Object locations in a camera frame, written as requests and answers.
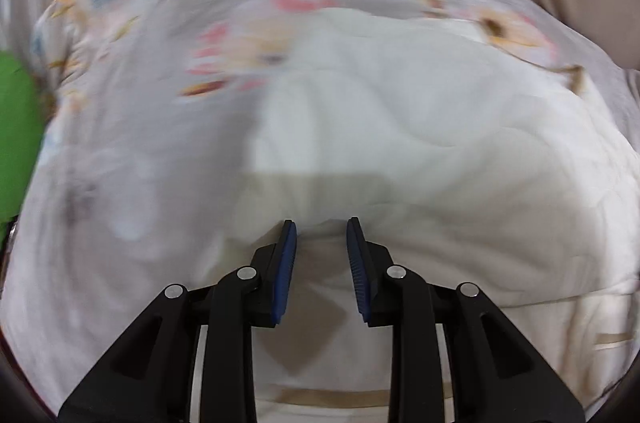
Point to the white quilted comforter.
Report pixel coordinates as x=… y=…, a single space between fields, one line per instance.
x=400 y=128

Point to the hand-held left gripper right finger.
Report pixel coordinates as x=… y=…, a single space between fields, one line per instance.
x=357 y=270

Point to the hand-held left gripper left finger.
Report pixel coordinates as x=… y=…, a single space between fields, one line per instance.
x=285 y=270

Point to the green object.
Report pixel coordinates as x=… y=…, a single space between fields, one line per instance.
x=15 y=128

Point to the grey floral blanket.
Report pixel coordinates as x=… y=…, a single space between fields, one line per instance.
x=125 y=128

